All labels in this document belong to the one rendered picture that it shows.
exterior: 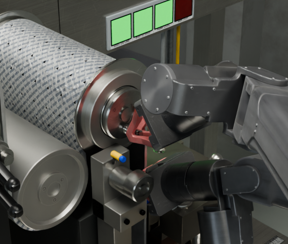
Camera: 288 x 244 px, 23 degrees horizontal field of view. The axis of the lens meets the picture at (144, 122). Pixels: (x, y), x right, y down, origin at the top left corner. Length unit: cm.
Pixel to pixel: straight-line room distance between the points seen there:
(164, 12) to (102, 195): 60
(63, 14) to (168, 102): 57
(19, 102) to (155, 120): 27
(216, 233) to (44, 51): 35
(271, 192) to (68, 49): 35
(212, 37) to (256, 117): 121
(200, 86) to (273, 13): 261
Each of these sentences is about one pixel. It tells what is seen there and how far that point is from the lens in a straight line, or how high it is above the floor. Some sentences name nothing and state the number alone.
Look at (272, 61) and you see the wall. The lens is 345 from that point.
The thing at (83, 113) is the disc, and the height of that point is 127.
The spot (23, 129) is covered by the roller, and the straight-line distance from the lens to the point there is 98.
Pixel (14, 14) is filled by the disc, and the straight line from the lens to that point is 114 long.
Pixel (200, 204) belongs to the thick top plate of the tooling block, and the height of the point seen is 103.
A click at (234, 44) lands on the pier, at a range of 328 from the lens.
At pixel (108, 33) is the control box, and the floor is 119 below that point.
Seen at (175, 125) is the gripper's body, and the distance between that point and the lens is 87.
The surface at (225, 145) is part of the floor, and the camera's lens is 327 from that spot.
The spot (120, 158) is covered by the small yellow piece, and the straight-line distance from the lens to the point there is 91.
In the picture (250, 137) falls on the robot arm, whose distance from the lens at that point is 72.
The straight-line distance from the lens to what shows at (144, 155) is 107.
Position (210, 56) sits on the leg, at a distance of 193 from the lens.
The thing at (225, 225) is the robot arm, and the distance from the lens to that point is 97.
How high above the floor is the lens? 173
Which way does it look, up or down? 30 degrees down
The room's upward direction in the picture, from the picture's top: straight up
